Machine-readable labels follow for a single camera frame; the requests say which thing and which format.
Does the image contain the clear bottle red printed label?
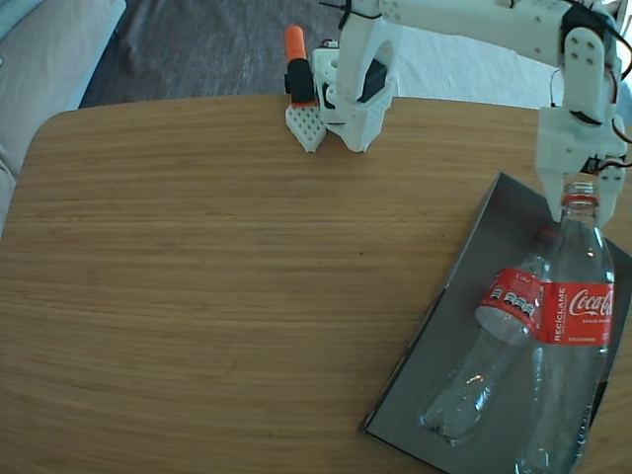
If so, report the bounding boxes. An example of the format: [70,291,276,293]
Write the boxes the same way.
[419,225,557,447]

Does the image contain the grey cardboard box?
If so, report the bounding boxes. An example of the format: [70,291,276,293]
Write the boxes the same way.
[363,171,632,474]

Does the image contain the blue grey blanket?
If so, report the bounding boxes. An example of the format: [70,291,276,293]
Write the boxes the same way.
[604,0,632,124]

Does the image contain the white cushioned seat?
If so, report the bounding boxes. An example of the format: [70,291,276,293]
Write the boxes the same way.
[392,12,582,118]

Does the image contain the orange black clamp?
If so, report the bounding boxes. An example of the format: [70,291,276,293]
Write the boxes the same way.
[283,24,317,109]

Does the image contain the light grey sofa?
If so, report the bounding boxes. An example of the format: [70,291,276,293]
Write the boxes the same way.
[0,0,127,238]

